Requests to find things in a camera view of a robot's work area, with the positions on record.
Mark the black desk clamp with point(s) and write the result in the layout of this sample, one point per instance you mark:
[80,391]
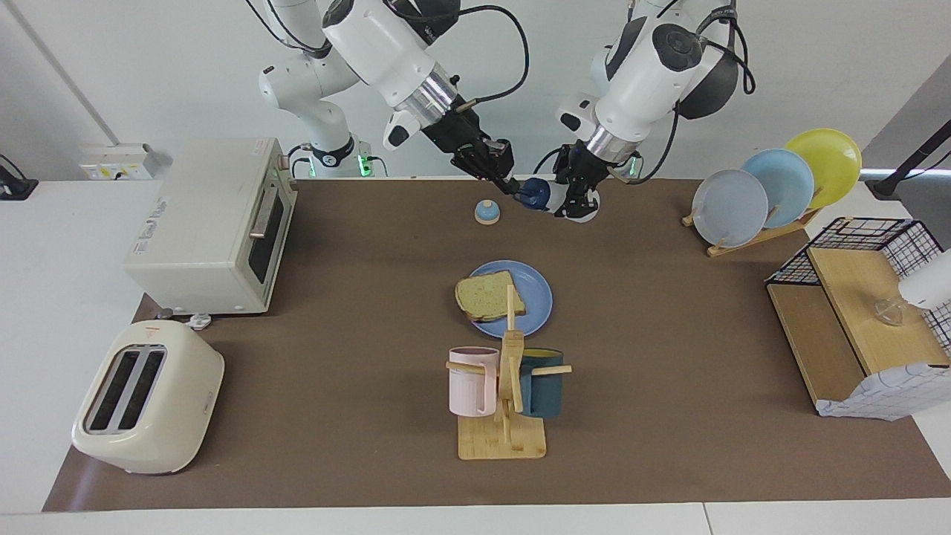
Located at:
[13,187]

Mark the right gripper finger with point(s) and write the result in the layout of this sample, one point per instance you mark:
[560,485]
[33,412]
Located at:
[513,167]
[496,177]

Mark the white toaster oven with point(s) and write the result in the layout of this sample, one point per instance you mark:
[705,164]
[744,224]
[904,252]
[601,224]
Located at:
[193,238]

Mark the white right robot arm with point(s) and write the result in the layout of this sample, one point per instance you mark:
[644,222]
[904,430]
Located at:
[371,37]

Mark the wooden plate rack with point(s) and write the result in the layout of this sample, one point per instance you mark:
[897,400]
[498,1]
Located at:
[750,241]

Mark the light blue plate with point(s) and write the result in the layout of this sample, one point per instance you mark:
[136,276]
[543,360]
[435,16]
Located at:
[787,182]

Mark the white cylinder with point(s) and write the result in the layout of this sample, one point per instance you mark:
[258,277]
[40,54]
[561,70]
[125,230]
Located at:
[929,286]

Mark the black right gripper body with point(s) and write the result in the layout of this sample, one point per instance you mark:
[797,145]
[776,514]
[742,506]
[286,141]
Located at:
[464,134]

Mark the dark teal mug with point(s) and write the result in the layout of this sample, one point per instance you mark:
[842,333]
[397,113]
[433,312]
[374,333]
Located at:
[542,394]

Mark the clear glass cup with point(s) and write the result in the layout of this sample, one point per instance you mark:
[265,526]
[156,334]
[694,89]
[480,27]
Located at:
[888,312]

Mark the translucent bottle with blue cap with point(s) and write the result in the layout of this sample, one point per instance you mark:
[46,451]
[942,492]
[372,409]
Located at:
[536,195]

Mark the pink ribbed mug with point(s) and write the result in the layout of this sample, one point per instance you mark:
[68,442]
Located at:
[468,386]

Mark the blue round plate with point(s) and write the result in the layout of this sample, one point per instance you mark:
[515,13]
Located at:
[536,293]

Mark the small white round object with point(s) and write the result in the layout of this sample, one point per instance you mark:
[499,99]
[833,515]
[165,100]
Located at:
[199,321]

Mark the cream two-slot toaster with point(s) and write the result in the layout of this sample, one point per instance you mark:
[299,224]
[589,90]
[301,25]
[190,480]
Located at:
[148,416]

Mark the white checked cloth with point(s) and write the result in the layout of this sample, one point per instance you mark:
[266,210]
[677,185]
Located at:
[884,390]

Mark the yellow plate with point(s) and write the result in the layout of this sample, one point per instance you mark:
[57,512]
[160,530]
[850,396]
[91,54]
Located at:
[832,160]

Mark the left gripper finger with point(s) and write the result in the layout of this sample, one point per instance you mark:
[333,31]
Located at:
[578,200]

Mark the pale grey plate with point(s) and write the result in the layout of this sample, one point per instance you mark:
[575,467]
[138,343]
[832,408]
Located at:
[728,212]

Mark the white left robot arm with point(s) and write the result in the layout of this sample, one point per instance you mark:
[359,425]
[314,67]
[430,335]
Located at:
[639,82]

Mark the wooden mug tree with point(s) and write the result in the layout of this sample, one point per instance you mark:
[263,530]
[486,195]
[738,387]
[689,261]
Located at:
[501,442]

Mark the small blue dome bell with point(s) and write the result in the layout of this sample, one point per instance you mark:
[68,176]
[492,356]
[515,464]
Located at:
[487,214]

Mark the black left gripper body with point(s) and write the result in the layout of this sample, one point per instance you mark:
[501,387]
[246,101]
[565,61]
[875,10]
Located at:
[579,165]

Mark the toasted bread slice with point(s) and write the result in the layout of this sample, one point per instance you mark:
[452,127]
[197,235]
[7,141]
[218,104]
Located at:
[487,293]

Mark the brown table mat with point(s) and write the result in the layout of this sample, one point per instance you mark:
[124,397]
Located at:
[371,446]

